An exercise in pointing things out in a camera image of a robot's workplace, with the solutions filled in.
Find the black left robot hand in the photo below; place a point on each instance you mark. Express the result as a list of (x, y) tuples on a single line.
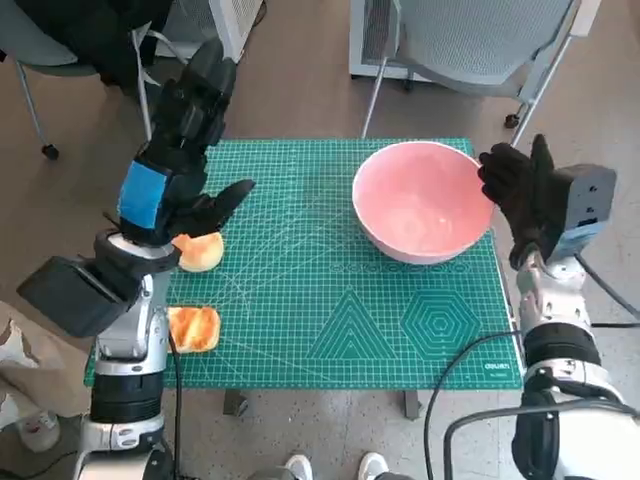
[(145, 195)]

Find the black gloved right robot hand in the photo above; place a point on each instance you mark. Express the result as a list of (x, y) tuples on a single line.
[(525, 200)]

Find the round bread bun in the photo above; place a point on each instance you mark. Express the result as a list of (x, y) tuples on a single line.
[(202, 255)]

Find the pink bowl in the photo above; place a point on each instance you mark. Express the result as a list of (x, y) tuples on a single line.
[(420, 200)]

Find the rectangular toast bread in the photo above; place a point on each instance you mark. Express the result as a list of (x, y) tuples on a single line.
[(197, 327)]

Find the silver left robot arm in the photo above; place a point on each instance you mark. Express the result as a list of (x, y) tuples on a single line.
[(130, 325)]

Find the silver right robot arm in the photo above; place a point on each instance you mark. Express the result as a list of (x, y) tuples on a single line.
[(550, 305)]

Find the green cutting mat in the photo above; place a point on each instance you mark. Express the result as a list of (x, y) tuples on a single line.
[(300, 250)]

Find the black jacket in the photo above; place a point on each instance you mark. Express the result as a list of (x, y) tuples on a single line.
[(100, 35)]

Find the grey mesh chair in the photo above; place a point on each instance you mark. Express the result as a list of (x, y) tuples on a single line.
[(475, 40)]

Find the white mesh cabinet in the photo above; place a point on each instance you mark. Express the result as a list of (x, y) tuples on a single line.
[(367, 40), (235, 20)]

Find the grey chair with metal legs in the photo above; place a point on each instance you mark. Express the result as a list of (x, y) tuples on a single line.
[(35, 30)]

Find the grey table leg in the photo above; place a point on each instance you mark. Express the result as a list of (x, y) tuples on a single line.
[(411, 405), (236, 402)]

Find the person's white shoe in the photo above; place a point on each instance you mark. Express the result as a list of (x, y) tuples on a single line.
[(300, 467), (372, 466)]

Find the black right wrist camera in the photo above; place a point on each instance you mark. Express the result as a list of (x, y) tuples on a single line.
[(585, 195)]

